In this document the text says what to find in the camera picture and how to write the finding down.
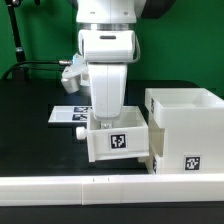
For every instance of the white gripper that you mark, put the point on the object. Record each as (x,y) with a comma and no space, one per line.
(107,86)

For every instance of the white drawer box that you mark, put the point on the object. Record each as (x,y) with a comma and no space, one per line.
(127,138)
(153,163)

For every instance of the white front drawer box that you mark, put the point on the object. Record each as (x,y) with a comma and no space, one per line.
(153,163)

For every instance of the white drawer cabinet frame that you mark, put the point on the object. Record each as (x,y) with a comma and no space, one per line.
(186,129)

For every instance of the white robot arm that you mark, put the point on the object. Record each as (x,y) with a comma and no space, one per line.
(107,44)

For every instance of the black stand pole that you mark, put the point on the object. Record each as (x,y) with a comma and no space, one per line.
(18,72)

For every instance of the white marker base plate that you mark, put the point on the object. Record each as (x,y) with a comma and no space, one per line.
(69,114)

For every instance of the white front rail wall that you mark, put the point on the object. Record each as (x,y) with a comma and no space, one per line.
(110,189)

